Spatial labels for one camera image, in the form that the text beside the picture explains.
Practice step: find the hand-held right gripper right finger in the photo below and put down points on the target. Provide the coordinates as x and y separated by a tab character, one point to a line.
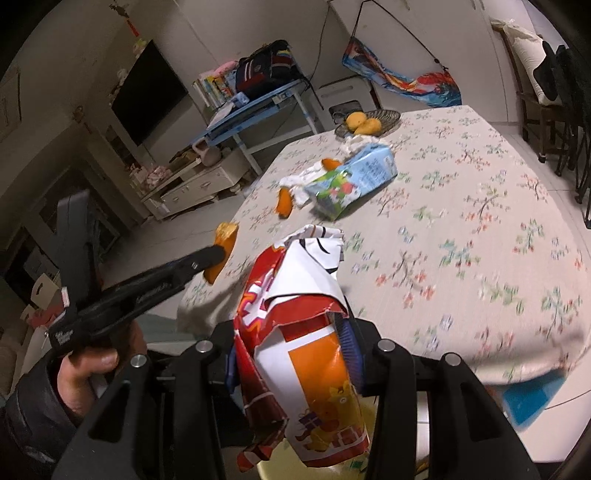
354	355

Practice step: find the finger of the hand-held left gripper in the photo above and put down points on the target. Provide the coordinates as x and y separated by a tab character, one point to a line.
203	261

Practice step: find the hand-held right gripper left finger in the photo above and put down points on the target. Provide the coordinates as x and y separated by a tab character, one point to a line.
203	369

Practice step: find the red orange snack bag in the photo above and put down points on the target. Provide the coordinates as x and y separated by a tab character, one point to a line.
309	369

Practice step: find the orange peel piece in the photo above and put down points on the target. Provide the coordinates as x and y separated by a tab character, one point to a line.
330	164
284	203

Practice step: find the white tissue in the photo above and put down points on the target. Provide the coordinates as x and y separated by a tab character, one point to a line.
300	182

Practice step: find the person's left forearm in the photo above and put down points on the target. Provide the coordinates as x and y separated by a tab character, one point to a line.
32	415

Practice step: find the person's left hand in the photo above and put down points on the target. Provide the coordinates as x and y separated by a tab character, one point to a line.
92	374

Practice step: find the white cardboard box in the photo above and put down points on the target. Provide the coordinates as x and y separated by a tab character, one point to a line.
44	295

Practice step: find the white television cabinet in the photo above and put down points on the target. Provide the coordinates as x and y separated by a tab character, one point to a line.
198	184

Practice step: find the pink cloth bundle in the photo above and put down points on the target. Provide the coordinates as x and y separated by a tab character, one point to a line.
156	176

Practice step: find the pink kettlebell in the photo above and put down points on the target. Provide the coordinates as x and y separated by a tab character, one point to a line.
207	153

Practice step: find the blue study desk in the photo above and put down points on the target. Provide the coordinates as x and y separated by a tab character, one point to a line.
258	110

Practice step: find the floral tablecloth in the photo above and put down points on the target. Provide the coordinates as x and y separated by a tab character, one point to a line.
461	230

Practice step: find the blue white milk carton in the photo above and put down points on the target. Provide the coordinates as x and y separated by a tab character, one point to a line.
355	177

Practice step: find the row of books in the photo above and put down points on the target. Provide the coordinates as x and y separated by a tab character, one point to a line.
214	85

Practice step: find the blue patterned table cover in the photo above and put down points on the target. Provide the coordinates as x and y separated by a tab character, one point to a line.
526	401

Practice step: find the pink plush toy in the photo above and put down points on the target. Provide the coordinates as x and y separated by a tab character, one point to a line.
225	68

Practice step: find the dark striped backpack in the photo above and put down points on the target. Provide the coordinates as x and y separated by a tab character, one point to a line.
265	67

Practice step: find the yellow mango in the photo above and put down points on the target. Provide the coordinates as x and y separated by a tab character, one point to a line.
354	121
371	127

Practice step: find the white plastic stool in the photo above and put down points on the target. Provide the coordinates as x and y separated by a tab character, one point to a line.
344	94

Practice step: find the grey glass fruit plate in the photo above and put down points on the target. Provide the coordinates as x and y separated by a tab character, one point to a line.
383	119

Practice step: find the colourful printed hanging bag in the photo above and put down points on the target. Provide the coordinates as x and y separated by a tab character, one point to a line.
406	81

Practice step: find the wooden chair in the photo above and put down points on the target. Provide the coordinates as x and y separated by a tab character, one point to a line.
531	120

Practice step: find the black folding chair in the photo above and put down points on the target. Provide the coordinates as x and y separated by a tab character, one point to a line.
575	92

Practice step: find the black wall television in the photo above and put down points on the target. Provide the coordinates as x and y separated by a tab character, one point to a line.
147	92

